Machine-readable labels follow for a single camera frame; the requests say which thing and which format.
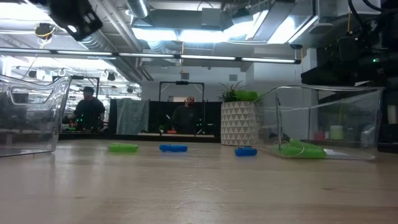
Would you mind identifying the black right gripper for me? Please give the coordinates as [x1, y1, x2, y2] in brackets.
[300, 30, 398, 86]

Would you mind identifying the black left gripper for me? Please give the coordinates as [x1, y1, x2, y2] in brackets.
[48, 0, 104, 42]

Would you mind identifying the green spring keychain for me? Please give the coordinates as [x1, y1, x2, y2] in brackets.
[107, 142, 139, 153]
[272, 144, 328, 160]
[289, 138, 324, 150]

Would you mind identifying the blue spring keychain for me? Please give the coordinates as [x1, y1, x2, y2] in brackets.
[159, 143, 188, 153]
[234, 146, 258, 157]

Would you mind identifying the clear rectangular plastic bin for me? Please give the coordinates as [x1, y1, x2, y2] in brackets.
[257, 84, 385, 161]

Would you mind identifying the light green cup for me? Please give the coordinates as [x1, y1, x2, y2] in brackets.
[329, 124, 345, 140]

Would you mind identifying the long ceiling light bar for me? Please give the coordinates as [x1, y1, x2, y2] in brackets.
[0, 47, 302, 65]

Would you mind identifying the grey hanging cloth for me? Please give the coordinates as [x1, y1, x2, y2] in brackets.
[115, 98, 150, 135]

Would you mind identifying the succulent in patterned white pot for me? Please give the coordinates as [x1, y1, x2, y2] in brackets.
[219, 80, 264, 147]

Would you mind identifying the black ceiling cable reel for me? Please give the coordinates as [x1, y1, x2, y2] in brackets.
[34, 22, 57, 40]

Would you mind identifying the silver ceiling duct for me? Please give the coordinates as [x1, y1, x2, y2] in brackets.
[126, 0, 150, 19]

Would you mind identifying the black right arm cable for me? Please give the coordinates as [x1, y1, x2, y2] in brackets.
[347, 0, 398, 35]

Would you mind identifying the black background rig frame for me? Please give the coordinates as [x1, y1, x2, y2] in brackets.
[158, 80, 206, 138]

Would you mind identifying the clear plastic bin with handle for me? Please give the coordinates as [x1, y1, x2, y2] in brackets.
[0, 74, 73, 158]

